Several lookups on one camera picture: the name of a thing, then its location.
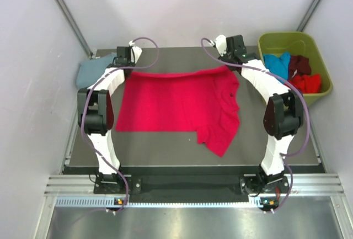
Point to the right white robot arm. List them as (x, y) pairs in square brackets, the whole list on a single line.
[(283, 114)]

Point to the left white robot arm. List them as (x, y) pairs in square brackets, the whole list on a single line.
[(96, 119)]

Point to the crimson red t-shirt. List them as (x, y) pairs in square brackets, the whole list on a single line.
[(203, 102)]

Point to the corner aluminium post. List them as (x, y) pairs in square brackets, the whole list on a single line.
[(74, 27), (308, 15)]

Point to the folded grey-blue t-shirt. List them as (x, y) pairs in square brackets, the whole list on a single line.
[(91, 70)]

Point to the aluminium front rail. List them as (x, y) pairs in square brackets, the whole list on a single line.
[(317, 184)]

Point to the dark maroon t-shirt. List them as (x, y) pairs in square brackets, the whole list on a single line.
[(298, 66)]

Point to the left corner aluminium post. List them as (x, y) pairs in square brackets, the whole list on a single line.
[(74, 27)]

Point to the right corner aluminium post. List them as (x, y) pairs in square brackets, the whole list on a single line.
[(308, 15)]

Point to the bright red t-shirt in bin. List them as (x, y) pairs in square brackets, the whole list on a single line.
[(307, 84)]

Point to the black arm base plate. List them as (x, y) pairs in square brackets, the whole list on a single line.
[(198, 188)]

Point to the olive green plastic bin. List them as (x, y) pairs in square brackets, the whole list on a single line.
[(297, 43)]

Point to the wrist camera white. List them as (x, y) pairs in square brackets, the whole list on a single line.
[(135, 52), (220, 44)]

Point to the cyan blue t-shirt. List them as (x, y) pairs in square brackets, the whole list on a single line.
[(278, 65)]

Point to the grey slotted cable duct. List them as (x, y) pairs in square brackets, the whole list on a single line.
[(112, 202)]

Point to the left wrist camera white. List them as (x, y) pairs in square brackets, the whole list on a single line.
[(135, 52)]

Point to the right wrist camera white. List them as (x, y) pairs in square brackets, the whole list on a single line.
[(220, 44)]

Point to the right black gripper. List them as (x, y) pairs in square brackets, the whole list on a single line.
[(230, 68)]

